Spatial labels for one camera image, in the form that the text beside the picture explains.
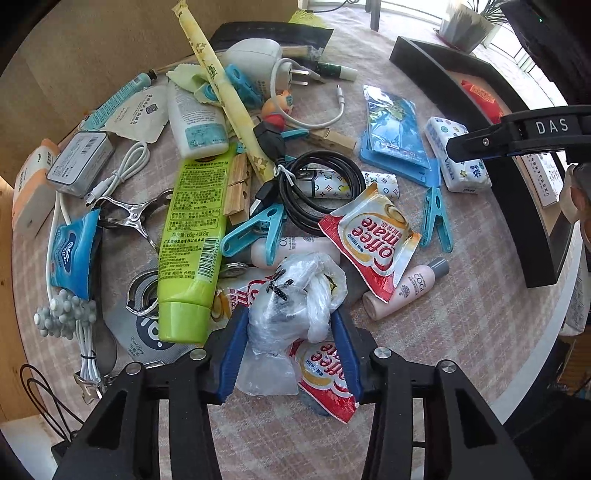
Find red packet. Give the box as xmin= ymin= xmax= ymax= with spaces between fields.
xmin=461 ymin=79 xmax=507 ymax=124

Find white flat sachet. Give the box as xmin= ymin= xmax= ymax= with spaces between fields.
xmin=99 ymin=85 xmax=171 ymax=144

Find small green white tube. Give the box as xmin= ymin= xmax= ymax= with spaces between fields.
xmin=316 ymin=60 xmax=359 ymax=80

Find clear plastic bag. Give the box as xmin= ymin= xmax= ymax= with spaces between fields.
xmin=235 ymin=254 xmax=348 ymax=398

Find pink plaid tablecloth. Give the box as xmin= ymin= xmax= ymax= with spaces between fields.
xmin=11 ymin=13 xmax=583 ymax=480

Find thick white power cord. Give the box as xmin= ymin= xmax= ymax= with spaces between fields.
xmin=45 ymin=191 xmax=71 ymax=298

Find pale yellow cleaning cloth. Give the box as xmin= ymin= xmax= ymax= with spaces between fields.
xmin=165 ymin=65 xmax=223 ymax=108

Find white round desktop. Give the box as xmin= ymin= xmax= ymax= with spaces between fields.
xmin=503 ymin=258 xmax=590 ymax=416

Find white printed card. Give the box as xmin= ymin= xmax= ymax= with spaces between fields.
xmin=521 ymin=152 xmax=570 ymax=209

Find white patterned small tube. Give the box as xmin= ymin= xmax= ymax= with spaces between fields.
xmin=308 ymin=170 xmax=399 ymax=200

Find white egg-shaped charger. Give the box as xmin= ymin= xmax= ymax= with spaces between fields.
xmin=222 ymin=39 xmax=283 ymax=95

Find grey power adapter box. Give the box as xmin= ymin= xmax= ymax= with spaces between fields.
xmin=45 ymin=131 xmax=114 ymax=197

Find bundled white cable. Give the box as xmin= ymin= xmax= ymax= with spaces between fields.
xmin=74 ymin=318 xmax=105 ymax=387

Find small orange toy figure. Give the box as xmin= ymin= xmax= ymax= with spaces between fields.
xmin=260 ymin=89 xmax=297 ymax=131

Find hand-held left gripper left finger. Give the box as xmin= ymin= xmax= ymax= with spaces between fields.
xmin=53 ymin=307 xmax=250 ymax=480

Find orange white tissue pack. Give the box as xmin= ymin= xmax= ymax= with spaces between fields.
xmin=11 ymin=138 xmax=61 ymax=232

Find wooden clothespin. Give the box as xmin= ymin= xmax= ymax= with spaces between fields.
xmin=223 ymin=152 xmax=253 ymax=228
xmin=308 ymin=128 xmax=358 ymax=153

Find long yellow packet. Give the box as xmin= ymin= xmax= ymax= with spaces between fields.
xmin=172 ymin=0 xmax=274 ymax=184

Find blue tissue pack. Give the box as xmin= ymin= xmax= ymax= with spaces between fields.
xmin=48 ymin=209 xmax=103 ymax=301

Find black storage box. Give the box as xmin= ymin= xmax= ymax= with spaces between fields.
xmin=389 ymin=35 xmax=576 ymax=289

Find pink bottle grey cap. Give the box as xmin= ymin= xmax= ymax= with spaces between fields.
xmin=362 ymin=258 xmax=450 ymax=322
xmin=250 ymin=236 xmax=343 ymax=269

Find white patterned tissue pack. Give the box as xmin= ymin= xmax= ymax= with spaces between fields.
xmin=424 ymin=116 xmax=493 ymax=193

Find white lotion bottle blue label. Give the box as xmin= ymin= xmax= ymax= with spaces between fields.
xmin=167 ymin=80 xmax=230 ymax=158

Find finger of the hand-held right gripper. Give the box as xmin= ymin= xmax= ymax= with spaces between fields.
xmin=445 ymin=105 xmax=591 ymax=162

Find thin black cable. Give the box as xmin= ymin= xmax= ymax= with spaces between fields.
xmin=20 ymin=364 xmax=80 ymax=445

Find potted plant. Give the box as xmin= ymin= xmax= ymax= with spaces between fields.
xmin=436 ymin=0 xmax=498 ymax=52

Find large metal clip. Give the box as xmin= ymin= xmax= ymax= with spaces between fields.
xmin=96 ymin=188 xmax=177 ymax=253
xmin=73 ymin=369 xmax=117 ymax=405
xmin=126 ymin=270 xmax=160 ymax=318

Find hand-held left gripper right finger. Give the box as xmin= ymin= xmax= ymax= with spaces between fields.
xmin=329 ymin=308 xmax=539 ymax=480

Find blue foil packet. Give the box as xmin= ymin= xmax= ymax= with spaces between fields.
xmin=359 ymin=85 xmax=443 ymax=188

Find short white charging cable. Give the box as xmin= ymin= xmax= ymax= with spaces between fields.
xmin=270 ymin=56 xmax=347 ymax=131

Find grey flat sachet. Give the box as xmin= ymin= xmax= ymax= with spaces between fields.
xmin=103 ymin=295 xmax=205 ymax=366

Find grey knobbly massage balls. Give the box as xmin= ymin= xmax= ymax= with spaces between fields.
xmin=34 ymin=290 xmax=98 ymax=341

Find person's right hand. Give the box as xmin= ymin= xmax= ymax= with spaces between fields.
xmin=560 ymin=164 xmax=591 ymax=252

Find coiled black cable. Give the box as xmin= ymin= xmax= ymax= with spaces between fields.
xmin=249 ymin=117 xmax=368 ymax=232

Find teal tube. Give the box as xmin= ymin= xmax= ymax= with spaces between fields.
xmin=80 ymin=71 xmax=158 ymax=133

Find green squeeze tube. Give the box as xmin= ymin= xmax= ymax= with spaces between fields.
xmin=157 ymin=157 xmax=239 ymax=345

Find white USB cable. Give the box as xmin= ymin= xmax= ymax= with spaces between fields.
xmin=84 ymin=140 xmax=151 ymax=206

